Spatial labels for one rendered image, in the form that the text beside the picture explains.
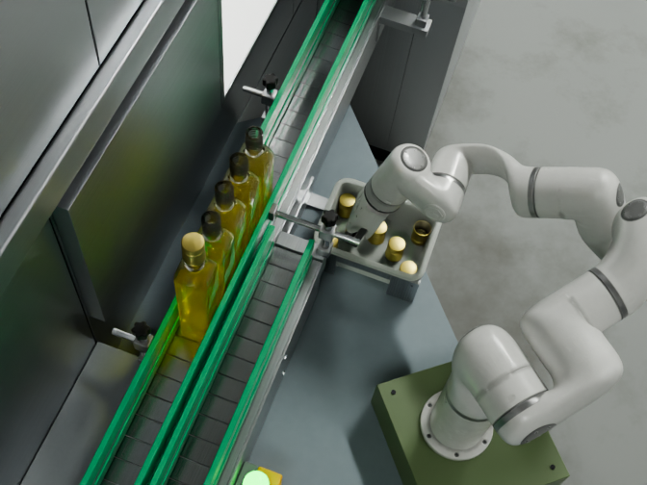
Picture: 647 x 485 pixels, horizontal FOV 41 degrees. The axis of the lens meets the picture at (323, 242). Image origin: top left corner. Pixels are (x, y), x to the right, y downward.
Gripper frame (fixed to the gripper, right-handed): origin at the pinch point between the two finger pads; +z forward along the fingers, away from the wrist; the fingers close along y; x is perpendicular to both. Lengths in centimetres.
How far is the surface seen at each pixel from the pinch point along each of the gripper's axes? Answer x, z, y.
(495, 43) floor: 39, 73, -139
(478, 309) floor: 56, 68, -35
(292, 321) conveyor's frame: -5.9, -6.1, 26.6
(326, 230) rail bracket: -7.4, -15.2, 12.1
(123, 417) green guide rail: -26, -8, 54
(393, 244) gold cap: 7.8, -3.0, 1.4
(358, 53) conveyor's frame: -12.9, -4.2, -37.2
